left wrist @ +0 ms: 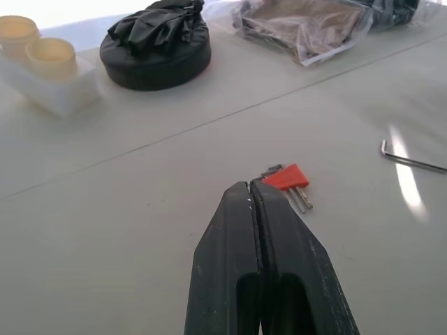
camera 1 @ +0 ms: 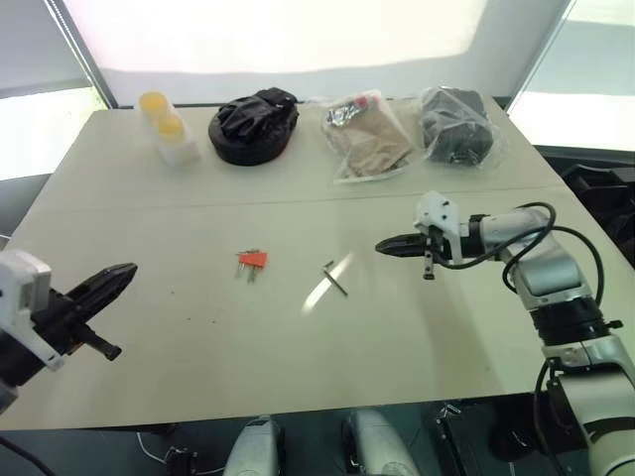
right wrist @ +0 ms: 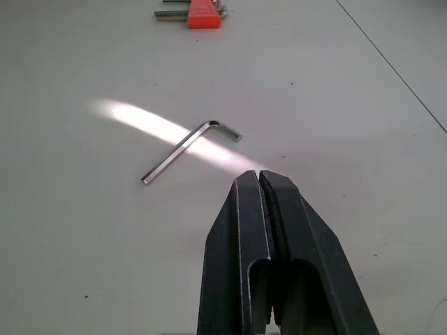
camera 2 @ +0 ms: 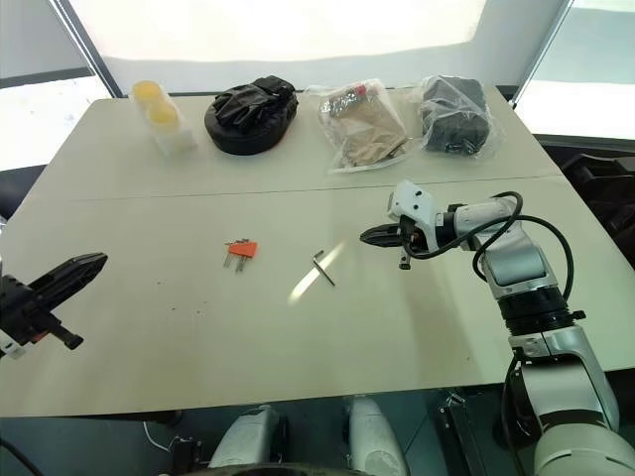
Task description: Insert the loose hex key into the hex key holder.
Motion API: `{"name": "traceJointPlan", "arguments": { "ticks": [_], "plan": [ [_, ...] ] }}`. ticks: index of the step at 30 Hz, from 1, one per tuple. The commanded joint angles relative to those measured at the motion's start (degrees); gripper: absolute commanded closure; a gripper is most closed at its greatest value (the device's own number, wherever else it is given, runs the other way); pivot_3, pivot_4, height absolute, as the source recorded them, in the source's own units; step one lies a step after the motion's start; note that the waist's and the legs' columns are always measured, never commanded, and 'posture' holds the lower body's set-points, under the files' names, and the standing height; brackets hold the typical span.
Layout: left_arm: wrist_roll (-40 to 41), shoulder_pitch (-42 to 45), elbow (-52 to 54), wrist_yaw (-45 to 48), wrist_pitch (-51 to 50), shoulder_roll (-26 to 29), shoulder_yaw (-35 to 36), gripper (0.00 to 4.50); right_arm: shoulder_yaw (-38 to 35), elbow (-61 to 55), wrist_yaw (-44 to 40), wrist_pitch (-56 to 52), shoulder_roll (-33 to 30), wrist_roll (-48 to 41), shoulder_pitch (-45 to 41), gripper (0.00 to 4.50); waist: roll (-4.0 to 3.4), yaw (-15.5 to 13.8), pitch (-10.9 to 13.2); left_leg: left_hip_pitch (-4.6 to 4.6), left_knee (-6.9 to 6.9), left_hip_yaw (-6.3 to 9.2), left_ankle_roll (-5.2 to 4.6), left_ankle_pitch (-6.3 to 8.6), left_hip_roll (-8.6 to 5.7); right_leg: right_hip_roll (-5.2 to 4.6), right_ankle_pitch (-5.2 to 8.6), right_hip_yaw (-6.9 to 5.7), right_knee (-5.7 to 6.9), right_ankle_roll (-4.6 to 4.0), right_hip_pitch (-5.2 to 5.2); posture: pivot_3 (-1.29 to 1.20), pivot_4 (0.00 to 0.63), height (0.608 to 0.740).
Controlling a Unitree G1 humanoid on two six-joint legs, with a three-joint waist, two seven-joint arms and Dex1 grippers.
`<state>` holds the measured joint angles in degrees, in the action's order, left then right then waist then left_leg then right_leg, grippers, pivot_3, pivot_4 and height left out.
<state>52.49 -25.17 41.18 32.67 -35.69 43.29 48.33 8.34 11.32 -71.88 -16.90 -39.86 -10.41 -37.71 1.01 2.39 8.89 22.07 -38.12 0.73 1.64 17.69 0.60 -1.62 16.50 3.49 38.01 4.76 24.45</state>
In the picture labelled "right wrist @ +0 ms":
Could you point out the orange hex key holder set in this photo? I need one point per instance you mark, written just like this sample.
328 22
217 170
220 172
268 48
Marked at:
203 13

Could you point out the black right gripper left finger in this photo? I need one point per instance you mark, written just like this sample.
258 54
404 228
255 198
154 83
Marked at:
227 251

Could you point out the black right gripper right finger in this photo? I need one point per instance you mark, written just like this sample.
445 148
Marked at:
314 237

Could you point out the silver hex key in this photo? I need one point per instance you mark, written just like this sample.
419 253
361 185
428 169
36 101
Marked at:
181 149

